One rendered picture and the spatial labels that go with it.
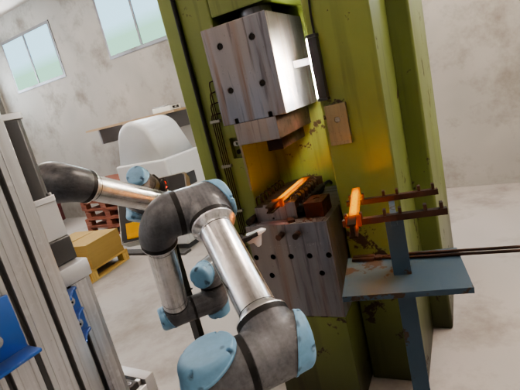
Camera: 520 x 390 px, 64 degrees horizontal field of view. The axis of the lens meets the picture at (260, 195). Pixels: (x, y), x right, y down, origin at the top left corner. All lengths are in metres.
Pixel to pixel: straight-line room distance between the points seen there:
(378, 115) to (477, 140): 3.20
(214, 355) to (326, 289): 1.12
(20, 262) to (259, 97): 1.25
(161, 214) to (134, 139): 3.78
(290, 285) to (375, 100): 0.87
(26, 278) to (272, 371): 0.44
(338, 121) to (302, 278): 0.69
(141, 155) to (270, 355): 4.09
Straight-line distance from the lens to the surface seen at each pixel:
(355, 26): 1.77
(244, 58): 1.77
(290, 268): 1.86
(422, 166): 2.24
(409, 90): 2.18
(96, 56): 7.28
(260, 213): 1.88
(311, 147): 2.22
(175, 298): 1.25
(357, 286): 1.50
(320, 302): 1.90
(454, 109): 4.86
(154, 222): 1.04
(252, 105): 1.77
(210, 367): 0.78
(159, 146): 4.64
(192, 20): 2.05
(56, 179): 1.19
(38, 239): 0.73
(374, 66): 1.75
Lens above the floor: 1.47
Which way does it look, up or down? 13 degrees down
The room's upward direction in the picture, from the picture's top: 14 degrees counter-clockwise
